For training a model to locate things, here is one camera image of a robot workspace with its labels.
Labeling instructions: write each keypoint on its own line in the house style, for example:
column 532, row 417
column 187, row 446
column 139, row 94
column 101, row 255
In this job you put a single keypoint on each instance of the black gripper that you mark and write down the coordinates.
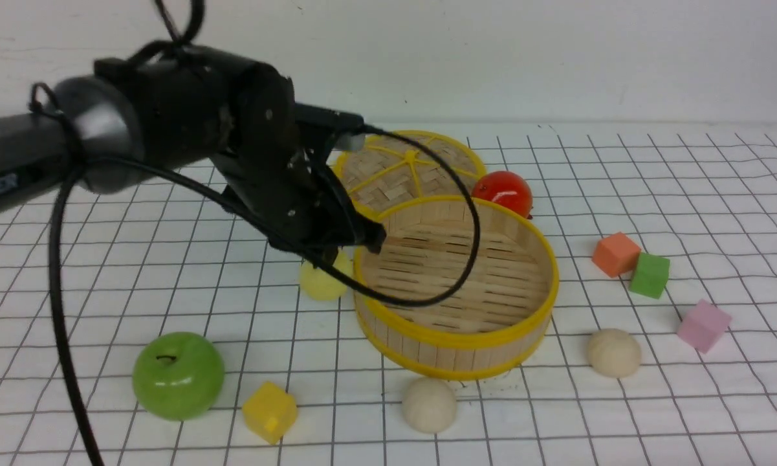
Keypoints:
column 278, row 165

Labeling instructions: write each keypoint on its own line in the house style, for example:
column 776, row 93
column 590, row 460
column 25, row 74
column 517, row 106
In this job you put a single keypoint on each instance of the yellow bun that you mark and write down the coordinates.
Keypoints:
column 319, row 285

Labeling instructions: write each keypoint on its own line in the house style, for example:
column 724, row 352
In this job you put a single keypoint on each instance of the beige bun front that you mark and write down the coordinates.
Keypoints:
column 429, row 405

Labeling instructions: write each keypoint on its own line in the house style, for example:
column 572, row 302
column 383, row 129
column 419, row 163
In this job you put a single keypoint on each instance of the beige bun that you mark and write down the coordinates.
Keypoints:
column 613, row 353
column 429, row 405

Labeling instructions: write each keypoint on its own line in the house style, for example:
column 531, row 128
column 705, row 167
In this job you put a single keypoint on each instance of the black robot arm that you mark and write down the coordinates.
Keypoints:
column 207, row 104

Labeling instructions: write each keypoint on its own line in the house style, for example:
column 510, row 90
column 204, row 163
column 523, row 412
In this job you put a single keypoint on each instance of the woven bamboo steamer lid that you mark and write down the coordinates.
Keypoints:
column 387, row 172

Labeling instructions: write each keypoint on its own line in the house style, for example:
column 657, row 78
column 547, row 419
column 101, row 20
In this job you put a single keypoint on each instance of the bamboo steamer tray yellow rim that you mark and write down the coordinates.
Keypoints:
column 493, row 323

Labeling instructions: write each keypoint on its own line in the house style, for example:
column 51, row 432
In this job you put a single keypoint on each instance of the red tomato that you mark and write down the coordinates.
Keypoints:
column 506, row 189

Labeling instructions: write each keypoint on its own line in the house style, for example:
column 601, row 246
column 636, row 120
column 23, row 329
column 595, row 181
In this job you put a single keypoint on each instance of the yellow cube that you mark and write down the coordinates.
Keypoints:
column 270, row 412

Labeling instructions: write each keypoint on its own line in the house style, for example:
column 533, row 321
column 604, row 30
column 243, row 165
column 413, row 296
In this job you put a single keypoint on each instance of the green apple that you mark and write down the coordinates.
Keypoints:
column 178, row 376

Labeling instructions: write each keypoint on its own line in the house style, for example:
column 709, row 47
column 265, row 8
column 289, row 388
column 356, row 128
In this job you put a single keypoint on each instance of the orange cube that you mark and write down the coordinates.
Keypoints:
column 616, row 254

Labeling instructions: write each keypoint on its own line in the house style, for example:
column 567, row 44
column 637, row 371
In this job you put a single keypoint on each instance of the green cube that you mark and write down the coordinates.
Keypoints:
column 650, row 276

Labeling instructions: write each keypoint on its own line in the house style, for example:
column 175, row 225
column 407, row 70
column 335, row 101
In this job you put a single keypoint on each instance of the white grid tablecloth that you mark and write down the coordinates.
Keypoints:
column 158, row 258

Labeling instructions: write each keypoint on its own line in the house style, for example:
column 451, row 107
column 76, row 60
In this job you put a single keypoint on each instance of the pink cube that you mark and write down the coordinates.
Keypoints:
column 703, row 326

